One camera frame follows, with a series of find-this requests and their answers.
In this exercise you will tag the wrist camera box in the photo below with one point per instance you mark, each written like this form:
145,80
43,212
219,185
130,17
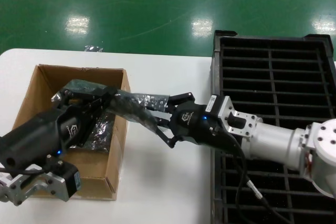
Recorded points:
212,104
69,179

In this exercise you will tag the bagged graphics card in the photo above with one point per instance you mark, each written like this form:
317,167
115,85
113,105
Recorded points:
101,134

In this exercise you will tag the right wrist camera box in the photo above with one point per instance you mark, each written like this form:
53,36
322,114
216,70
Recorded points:
212,104

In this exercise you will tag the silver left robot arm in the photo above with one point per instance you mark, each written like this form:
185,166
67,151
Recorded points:
26,187

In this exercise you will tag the shiny plastic floor scrap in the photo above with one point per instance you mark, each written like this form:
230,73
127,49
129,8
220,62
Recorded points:
93,48

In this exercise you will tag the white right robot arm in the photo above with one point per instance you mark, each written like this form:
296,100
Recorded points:
275,140

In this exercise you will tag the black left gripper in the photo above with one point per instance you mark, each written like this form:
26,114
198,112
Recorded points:
39,134

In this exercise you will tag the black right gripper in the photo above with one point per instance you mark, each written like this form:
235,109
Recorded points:
197,127

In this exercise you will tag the black slotted container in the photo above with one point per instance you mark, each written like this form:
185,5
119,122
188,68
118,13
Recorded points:
215,77

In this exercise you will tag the grey antistatic bag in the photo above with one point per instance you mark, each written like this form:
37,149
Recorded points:
141,100

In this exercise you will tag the brown cardboard box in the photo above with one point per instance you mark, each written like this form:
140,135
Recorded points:
52,75

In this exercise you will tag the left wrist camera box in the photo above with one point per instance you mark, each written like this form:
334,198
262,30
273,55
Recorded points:
69,179

